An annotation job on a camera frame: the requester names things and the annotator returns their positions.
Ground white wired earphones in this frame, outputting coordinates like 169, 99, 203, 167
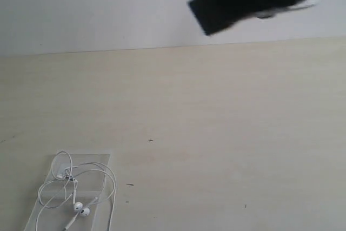
35, 150, 117, 230

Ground white label in case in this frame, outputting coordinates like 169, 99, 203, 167
56, 163, 71, 179

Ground clear plastic case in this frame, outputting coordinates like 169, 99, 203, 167
24, 154, 112, 230

